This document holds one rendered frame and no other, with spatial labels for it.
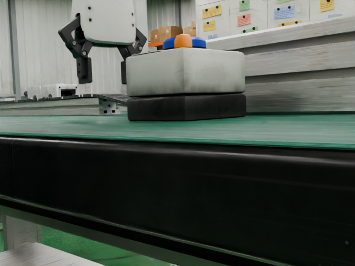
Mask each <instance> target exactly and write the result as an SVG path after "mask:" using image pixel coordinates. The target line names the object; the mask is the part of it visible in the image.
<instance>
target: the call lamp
mask: <svg viewBox="0 0 355 266"><path fill-rule="evenodd" d="M181 47H186V48H192V39H191V37H190V35H188V34H180V35H177V36H176V38H175V40H174V48H175V49H176V48H181Z"/></svg>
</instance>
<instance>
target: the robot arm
mask: <svg viewBox="0 0 355 266"><path fill-rule="evenodd" d="M58 34H59V35H60V37H61V38H62V40H63V42H64V43H65V45H66V47H67V48H68V50H69V51H70V52H71V53H72V56H73V57H74V58H75V59H76V62H77V77H78V79H79V84H87V83H92V64H91V58H89V57H88V54H89V52H90V50H91V48H92V46H95V47H102V48H118V50H119V52H120V54H121V56H122V57H123V59H124V61H121V76H122V84H127V81H126V58H127V57H129V56H131V55H133V54H140V53H141V52H142V50H143V47H144V45H145V43H146V41H147V38H146V36H145V35H144V34H143V33H142V32H141V31H140V30H139V29H137V28H136V27H135V15H134V8H133V1H132V0H72V10H71V21H70V22H69V23H68V24H66V25H65V26H63V27H62V28H60V29H59V30H58ZM135 41H136V42H135ZM134 42H135V45H134V46H133V45H132V44H133V43H134ZM126 49H127V50H126Z"/></svg>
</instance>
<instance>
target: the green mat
mask: <svg viewBox="0 0 355 266"><path fill-rule="evenodd" d="M0 135H8V136H33V137H58V138H82V139H107V140H131V141H156V142H169V143H194V144H218V145H243V146H267V147H292V148H316V149H341V150H355V114H335V115H245V116H244V117H237V118H223V119H209V120H195V121H130V120H128V114H127V112H119V114H118V115H94V116H0Z"/></svg>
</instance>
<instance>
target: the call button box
mask: <svg viewBox="0 0 355 266"><path fill-rule="evenodd" d="M126 81H127V95H128V96H129V97H131V99H128V100H127V114H128V120H130V121H195V120H209V119H223V118H237V117H244V116H245V115H246V96H245V95H243V94H241V93H243V92H245V56H244V54H243V53H242V52H239V51H224V50H211V49H206V48H201V47H193V48H191V47H180V48H176V49H166V50H157V51H151V52H145V53H140V54H133V55H131V56H129V57H127V58H126ZM149 97H150V98H149Z"/></svg>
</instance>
